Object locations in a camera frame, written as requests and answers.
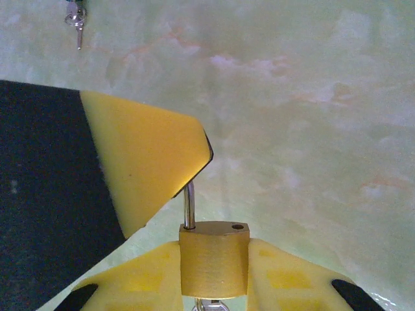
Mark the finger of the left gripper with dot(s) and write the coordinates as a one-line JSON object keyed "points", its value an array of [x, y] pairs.
{"points": [[146, 155]]}

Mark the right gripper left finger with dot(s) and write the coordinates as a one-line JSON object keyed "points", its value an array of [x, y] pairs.
{"points": [[136, 285]]}

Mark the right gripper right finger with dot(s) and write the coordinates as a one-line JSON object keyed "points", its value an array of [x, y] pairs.
{"points": [[291, 285]]}

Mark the small blue block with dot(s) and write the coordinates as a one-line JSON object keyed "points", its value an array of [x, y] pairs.
{"points": [[79, 37]]}

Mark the brass padlock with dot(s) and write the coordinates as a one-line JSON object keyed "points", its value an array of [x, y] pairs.
{"points": [[214, 259]]}

